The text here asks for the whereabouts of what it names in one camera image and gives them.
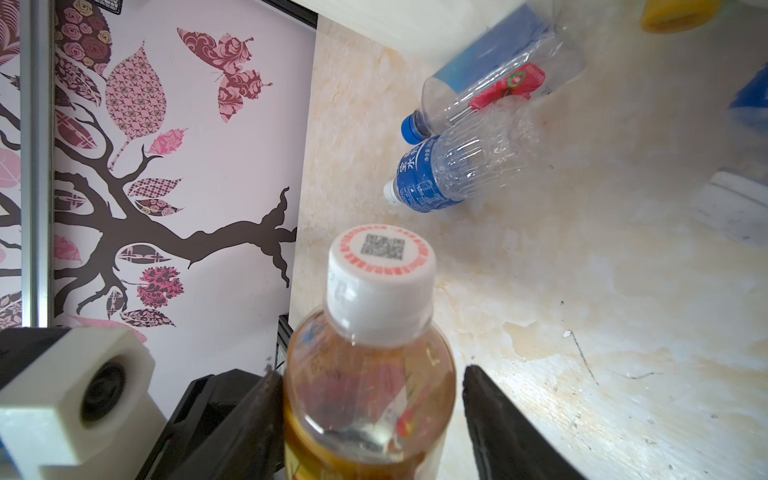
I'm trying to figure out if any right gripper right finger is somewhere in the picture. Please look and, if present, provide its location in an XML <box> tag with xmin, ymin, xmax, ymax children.
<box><xmin>462</xmin><ymin>365</ymin><xmax>584</xmax><ymax>480</ymax></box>

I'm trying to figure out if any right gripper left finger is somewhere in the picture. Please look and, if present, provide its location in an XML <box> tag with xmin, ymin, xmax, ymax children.
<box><xmin>161</xmin><ymin>369</ymin><xmax>284</xmax><ymax>479</ymax></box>

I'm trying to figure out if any red yellow label bottle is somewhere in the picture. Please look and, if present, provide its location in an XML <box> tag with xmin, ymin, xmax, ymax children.
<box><xmin>283</xmin><ymin>224</ymin><xmax>457</xmax><ymax>479</ymax></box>

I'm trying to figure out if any clear bottle blue label white cap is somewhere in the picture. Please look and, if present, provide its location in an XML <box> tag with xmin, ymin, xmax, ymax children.
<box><xmin>383</xmin><ymin>97</ymin><xmax>543</xmax><ymax>213</ymax></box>

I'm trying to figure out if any white ribbed trash bin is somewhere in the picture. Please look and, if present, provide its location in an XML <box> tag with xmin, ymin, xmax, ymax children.
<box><xmin>299</xmin><ymin>0</ymin><xmax>522</xmax><ymax>58</ymax></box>

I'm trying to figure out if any green bottle near bin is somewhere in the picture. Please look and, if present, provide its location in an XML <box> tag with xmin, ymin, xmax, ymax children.
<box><xmin>640</xmin><ymin>0</ymin><xmax>722</xmax><ymax>34</ymax></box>

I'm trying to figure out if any Pocari blue label bottle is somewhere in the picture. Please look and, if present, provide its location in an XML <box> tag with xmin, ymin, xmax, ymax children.
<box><xmin>693</xmin><ymin>68</ymin><xmax>767</xmax><ymax>249</ymax></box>

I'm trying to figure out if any bottle blue red label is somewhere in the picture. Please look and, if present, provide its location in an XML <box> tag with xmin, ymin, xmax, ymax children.
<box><xmin>401</xmin><ymin>1</ymin><xmax>585</xmax><ymax>145</ymax></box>

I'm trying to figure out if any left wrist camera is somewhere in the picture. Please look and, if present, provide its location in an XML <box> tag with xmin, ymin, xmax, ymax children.
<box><xmin>1</xmin><ymin>327</ymin><xmax>166</xmax><ymax>479</ymax></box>

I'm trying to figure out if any aluminium rail left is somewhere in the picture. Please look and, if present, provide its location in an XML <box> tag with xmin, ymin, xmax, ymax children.
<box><xmin>20</xmin><ymin>0</ymin><xmax>54</xmax><ymax>328</ymax></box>

